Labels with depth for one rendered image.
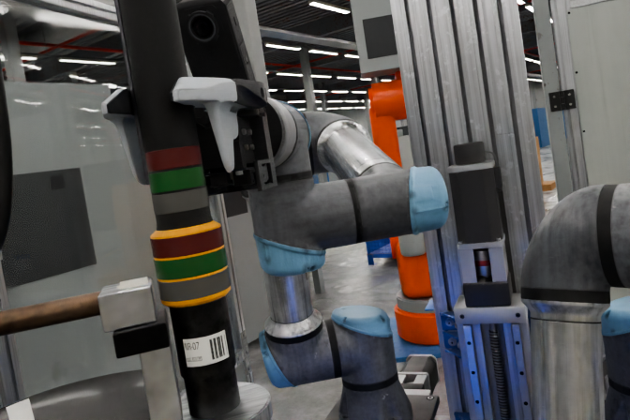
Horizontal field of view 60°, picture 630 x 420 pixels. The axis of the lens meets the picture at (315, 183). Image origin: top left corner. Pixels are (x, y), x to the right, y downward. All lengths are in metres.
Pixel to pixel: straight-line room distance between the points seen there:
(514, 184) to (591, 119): 0.96
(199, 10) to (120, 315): 0.23
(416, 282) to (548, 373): 3.61
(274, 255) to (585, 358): 0.36
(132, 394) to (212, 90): 0.30
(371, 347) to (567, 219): 0.56
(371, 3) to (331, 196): 3.79
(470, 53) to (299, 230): 0.69
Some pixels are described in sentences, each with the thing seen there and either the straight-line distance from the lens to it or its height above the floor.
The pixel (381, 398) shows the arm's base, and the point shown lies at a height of 1.11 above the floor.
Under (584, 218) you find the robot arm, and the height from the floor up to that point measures 1.48.
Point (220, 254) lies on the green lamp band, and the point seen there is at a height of 1.54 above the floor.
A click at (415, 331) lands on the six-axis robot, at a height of 0.14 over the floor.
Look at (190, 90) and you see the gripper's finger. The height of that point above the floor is 1.64.
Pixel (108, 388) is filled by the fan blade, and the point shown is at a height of 1.42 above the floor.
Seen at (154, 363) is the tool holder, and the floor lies 1.49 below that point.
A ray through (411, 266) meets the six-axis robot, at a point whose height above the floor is 0.64.
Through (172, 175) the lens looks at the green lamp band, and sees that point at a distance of 0.33.
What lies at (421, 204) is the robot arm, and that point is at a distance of 0.60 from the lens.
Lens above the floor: 1.59
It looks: 3 degrees down
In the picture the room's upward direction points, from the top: 9 degrees counter-clockwise
